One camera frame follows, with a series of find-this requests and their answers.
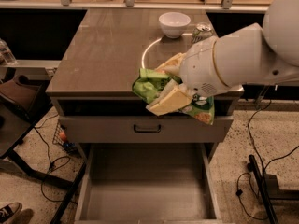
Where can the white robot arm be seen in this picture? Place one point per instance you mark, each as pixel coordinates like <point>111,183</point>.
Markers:
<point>266,53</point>

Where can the dark brown chair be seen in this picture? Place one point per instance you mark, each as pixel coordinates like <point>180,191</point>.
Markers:
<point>23,98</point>

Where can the black metal stand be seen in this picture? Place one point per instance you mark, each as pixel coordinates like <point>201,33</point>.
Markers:
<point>270,190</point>

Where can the black white sneaker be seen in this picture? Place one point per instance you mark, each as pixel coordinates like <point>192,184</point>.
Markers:
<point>9,212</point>

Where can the green rice chip bag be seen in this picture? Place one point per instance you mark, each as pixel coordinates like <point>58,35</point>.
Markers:
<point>151,86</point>

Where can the middle drawer with black handle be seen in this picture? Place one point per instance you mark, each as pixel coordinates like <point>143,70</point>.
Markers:
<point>144,129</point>

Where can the open bottom drawer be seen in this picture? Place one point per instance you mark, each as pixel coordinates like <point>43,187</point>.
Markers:
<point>147,184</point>

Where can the white ceramic bowl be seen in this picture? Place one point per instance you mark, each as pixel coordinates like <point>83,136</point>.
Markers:
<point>174,24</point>

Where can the grey drawer cabinet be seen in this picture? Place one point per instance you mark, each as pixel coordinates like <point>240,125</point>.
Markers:
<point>96,74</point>

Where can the clear plastic bottle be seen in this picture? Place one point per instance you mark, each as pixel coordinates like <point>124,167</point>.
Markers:
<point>7,53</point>

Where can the green white soda can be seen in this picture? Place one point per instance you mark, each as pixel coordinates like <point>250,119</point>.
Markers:
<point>201,31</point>

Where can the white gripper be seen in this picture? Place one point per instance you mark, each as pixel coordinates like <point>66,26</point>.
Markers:
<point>199,68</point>

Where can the orange ball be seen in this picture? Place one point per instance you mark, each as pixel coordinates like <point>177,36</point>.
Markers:
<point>63,136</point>

